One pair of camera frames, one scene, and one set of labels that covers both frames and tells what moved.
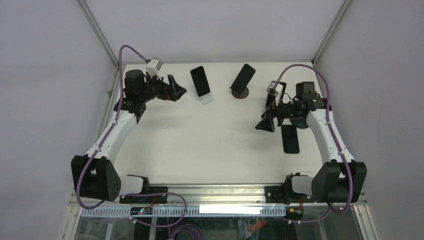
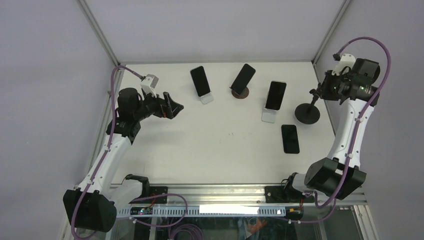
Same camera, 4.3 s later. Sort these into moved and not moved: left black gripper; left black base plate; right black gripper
Moved: right black gripper; left black gripper
Not moved: left black base plate
